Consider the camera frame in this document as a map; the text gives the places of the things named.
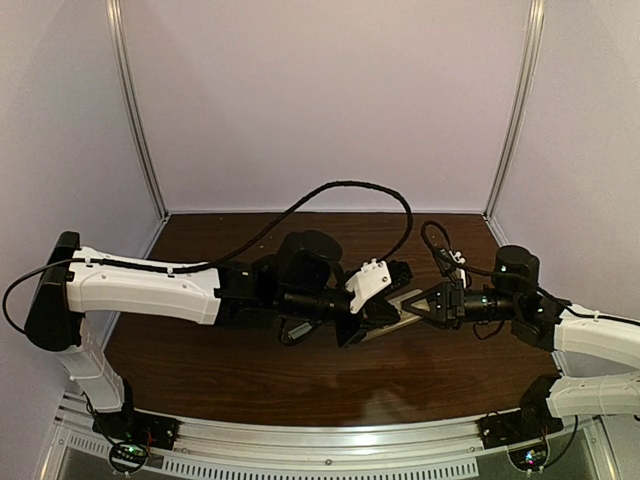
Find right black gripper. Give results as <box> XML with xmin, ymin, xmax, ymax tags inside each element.
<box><xmin>403</xmin><ymin>281</ymin><xmax>522</xmax><ymax>332</ymax></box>

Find white remote control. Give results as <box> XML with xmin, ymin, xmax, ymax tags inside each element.
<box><xmin>361</xmin><ymin>289</ymin><xmax>422</xmax><ymax>343</ymax></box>

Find grey battery cover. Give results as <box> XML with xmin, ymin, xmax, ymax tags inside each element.
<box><xmin>285</xmin><ymin>323</ymin><xmax>319</xmax><ymax>343</ymax></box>

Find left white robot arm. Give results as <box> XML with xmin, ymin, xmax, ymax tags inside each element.
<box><xmin>24</xmin><ymin>230</ymin><xmax>412</xmax><ymax>444</ymax></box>

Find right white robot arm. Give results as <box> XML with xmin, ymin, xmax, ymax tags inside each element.
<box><xmin>401</xmin><ymin>245</ymin><xmax>639</xmax><ymax>442</ymax></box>

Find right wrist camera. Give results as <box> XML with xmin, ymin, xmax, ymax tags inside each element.
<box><xmin>433</xmin><ymin>247</ymin><xmax>470</xmax><ymax>287</ymax></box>

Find right black cable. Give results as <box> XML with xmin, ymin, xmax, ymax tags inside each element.
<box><xmin>420</xmin><ymin>220</ymin><xmax>640</xmax><ymax>321</ymax></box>

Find black cable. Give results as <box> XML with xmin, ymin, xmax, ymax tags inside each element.
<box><xmin>2</xmin><ymin>179</ymin><xmax>414</xmax><ymax>336</ymax></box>
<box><xmin>420</xmin><ymin>220</ymin><xmax>640</xmax><ymax>321</ymax></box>

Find left black cable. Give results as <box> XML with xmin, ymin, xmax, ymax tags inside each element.
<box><xmin>2</xmin><ymin>179</ymin><xmax>414</xmax><ymax>336</ymax></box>

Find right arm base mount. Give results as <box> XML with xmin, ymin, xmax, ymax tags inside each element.
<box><xmin>476</xmin><ymin>408</ymin><xmax>564</xmax><ymax>449</ymax></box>

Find aluminium front rail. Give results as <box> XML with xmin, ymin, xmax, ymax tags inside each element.
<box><xmin>49</xmin><ymin>407</ymin><xmax>601</xmax><ymax>464</ymax></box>

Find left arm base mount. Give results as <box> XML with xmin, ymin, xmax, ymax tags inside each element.
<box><xmin>92</xmin><ymin>410</ymin><xmax>180</xmax><ymax>451</ymax></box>

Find right aluminium corner post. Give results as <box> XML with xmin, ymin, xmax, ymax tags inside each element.
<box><xmin>483</xmin><ymin>0</ymin><xmax>545</xmax><ymax>222</ymax></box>

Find aluminium corner post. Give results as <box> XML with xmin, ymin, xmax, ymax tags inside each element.
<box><xmin>105</xmin><ymin>0</ymin><xmax>169</xmax><ymax>221</ymax></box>
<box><xmin>483</xmin><ymin>0</ymin><xmax>545</xmax><ymax>222</ymax></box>

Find white slotted cable duct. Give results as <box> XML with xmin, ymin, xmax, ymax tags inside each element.
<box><xmin>57</xmin><ymin>434</ymin><xmax>480</xmax><ymax>479</ymax></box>

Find left aluminium corner post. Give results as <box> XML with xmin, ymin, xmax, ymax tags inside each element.
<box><xmin>105</xmin><ymin>0</ymin><xmax>169</xmax><ymax>221</ymax></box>

